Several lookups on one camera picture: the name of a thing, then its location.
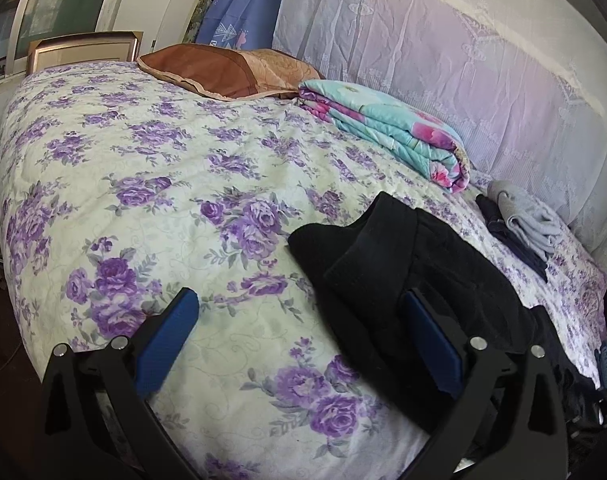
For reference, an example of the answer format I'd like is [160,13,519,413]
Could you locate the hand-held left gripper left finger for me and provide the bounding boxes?
[40,287,200,480]

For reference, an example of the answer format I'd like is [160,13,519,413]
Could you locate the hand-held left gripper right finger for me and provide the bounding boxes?
[402,289,569,480]

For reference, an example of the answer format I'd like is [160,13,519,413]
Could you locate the black pants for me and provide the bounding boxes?
[287,191,607,433]

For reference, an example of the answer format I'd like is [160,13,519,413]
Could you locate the folded dark pants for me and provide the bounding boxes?
[476,194,549,283]

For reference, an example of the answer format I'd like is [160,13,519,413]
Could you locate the folded grey pants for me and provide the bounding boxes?
[486,180,564,263]

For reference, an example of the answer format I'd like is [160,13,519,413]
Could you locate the purple floral bedspread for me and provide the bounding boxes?
[0,60,607,480]

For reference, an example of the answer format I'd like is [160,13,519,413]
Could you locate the folded teal floral quilt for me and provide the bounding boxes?
[297,79,471,196]

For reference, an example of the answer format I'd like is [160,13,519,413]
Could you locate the brown pillow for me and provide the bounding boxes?
[136,43,314,101]

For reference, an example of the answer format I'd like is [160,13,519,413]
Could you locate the white lace cover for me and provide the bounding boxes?
[272,0,607,251]

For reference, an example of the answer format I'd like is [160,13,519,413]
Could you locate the blue printed cloth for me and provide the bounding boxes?
[196,0,301,53]

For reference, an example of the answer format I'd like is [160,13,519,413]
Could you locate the window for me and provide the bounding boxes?
[0,0,121,78]

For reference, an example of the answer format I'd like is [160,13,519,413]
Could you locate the wooden headboard frame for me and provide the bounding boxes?
[26,31,145,75]

